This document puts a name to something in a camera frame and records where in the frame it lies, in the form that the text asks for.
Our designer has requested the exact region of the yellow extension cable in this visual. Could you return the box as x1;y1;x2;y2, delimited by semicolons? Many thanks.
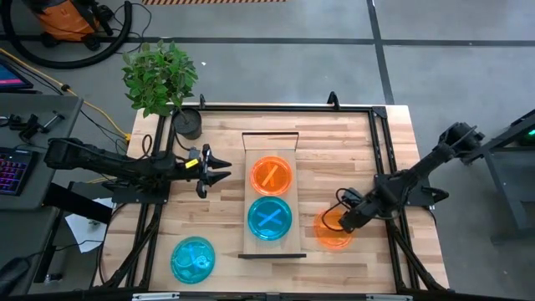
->
0;47;132;141

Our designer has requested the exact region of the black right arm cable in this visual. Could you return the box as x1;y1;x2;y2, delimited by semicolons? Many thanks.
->
320;186;356;232

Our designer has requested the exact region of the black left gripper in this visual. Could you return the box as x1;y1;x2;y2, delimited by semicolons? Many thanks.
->
183;144;232;200

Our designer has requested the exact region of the black metal side stand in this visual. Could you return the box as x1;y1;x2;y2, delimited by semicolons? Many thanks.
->
459;109;535;243

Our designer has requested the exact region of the black computer monitor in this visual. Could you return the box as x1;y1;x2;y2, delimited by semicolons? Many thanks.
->
0;58;34;94

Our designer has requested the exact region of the black clamp tool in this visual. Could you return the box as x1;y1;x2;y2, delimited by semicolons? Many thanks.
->
7;110;67;142

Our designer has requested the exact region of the white paper sheet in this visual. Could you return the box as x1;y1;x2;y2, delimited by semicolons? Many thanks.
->
64;196;115;254

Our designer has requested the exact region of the black aluminium rig frame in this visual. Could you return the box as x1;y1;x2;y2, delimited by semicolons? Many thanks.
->
89;90;451;301

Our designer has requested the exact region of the black backlit keyboard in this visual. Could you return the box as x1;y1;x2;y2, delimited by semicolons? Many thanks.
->
0;146;39;196

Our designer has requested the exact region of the grey desk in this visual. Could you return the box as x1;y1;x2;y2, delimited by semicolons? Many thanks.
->
0;92;84;212

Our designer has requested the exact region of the black computer mouse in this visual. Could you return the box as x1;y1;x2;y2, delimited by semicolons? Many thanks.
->
0;256;33;296

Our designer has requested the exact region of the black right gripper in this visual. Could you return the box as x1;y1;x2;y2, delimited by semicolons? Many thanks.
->
337;199;375;234

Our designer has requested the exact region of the black flat beam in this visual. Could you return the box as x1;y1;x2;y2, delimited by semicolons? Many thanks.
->
43;181;114;225

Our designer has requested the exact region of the green plant in black pot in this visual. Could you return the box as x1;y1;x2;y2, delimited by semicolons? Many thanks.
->
121;39;203;140

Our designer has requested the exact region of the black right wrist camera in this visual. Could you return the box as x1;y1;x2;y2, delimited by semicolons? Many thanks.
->
341;186;364;207

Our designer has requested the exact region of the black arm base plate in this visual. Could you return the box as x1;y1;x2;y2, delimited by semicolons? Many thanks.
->
102;179;171;205
375;186;451;209

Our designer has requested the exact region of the silver metal bracket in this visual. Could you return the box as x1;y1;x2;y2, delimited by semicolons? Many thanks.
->
365;293;414;301
131;291;181;301

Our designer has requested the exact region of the orange shop vacuum with hose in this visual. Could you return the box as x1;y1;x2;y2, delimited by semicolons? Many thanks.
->
0;0;134;70

